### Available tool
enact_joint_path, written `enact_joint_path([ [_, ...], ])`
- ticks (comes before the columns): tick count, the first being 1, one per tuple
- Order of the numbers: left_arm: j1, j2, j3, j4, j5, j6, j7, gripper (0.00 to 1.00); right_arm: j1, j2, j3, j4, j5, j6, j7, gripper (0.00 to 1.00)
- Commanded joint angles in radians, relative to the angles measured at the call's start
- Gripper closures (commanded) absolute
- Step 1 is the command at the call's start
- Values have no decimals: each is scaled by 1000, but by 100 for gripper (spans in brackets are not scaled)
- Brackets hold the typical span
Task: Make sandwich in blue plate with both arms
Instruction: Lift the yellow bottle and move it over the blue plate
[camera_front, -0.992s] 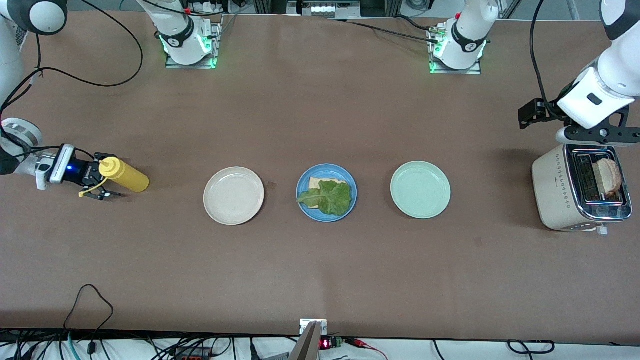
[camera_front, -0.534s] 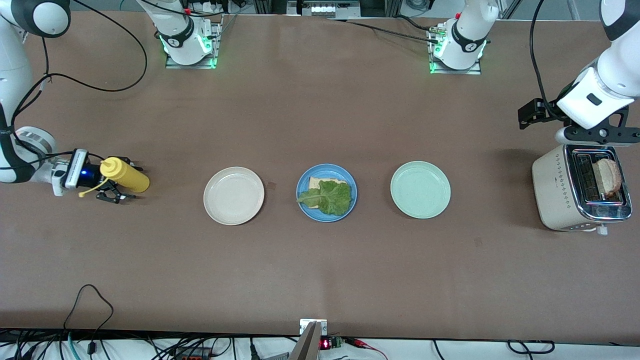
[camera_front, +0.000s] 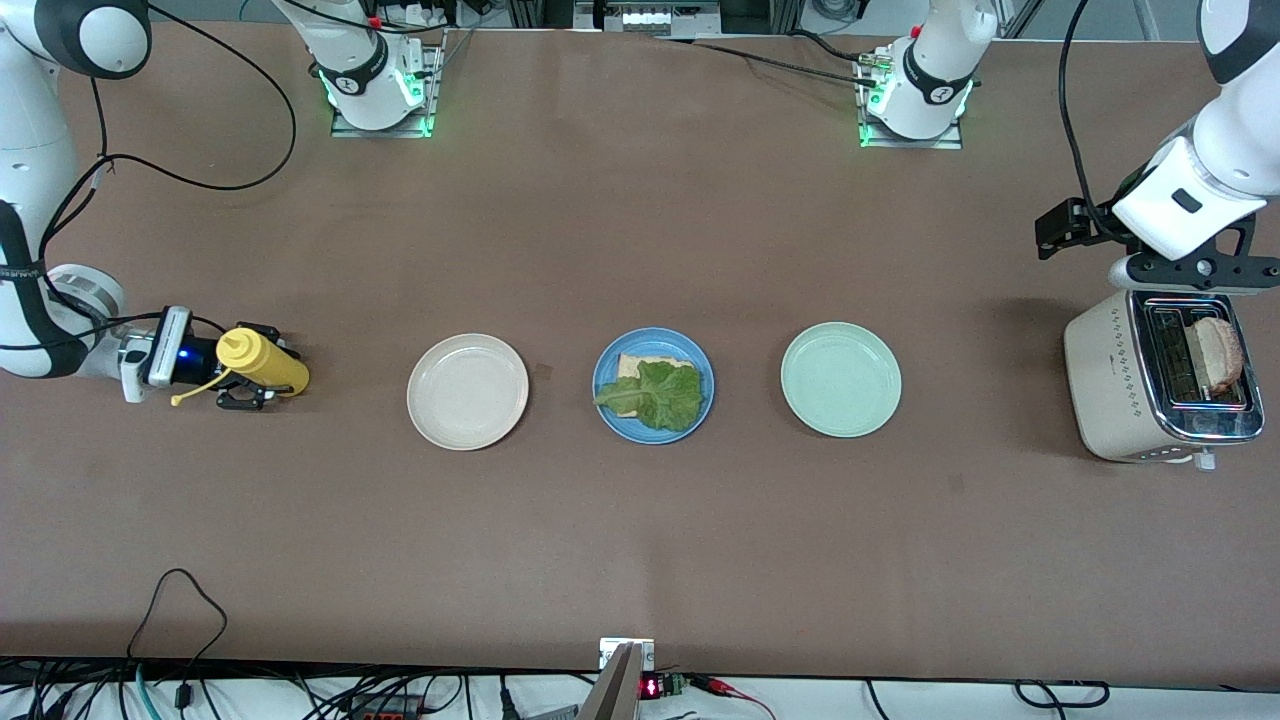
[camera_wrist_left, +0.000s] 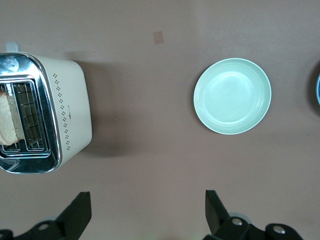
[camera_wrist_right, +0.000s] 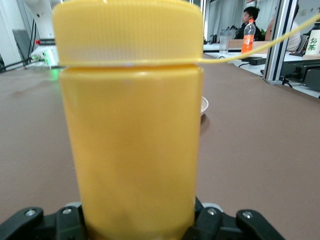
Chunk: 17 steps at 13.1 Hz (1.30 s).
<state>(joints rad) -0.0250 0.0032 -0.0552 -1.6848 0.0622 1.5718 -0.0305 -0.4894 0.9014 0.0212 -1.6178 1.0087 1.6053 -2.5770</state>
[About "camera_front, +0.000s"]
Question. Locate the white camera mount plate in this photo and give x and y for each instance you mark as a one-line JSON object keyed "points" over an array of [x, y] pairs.
{"points": [[610, 650]]}

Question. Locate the green lettuce leaf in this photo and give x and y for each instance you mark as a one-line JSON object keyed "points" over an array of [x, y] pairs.
{"points": [[665, 395]]}

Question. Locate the small red LED board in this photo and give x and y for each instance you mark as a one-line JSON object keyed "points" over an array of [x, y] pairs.
{"points": [[652, 688]]}

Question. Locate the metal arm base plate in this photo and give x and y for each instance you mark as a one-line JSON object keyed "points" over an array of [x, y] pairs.
{"points": [[935, 143], [350, 128]]}

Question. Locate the pale green round plate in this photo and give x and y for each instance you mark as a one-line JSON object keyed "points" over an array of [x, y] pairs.
{"points": [[841, 380]]}

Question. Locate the grey power supply unit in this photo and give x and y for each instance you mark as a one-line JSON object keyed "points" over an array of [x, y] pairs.
{"points": [[650, 18]]}

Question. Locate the grey camera stand pole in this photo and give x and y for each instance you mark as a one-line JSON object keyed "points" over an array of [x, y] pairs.
{"points": [[615, 695]]}

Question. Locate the beige round plate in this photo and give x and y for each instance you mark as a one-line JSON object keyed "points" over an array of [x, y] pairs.
{"points": [[467, 392]]}

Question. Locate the beige chrome toaster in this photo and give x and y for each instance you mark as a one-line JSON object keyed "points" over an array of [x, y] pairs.
{"points": [[1105, 390]]}

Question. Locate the red black clip leads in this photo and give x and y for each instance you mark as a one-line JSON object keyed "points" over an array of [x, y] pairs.
{"points": [[720, 685]]}

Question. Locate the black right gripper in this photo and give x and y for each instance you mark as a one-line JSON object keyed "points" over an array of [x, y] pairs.
{"points": [[203, 358]]}

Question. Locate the toast bread slice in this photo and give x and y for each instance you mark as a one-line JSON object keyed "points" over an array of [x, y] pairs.
{"points": [[1218, 355], [640, 362]]}

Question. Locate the yellow mustard squeeze bottle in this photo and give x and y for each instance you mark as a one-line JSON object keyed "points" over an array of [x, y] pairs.
{"points": [[275, 368]]}

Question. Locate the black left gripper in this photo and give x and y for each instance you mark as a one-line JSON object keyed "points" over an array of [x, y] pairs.
{"points": [[1077, 221]]}

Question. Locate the blue round plate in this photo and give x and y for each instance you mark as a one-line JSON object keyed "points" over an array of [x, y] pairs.
{"points": [[650, 340]]}

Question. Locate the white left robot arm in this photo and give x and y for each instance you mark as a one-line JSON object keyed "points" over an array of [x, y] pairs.
{"points": [[1220, 160]]}

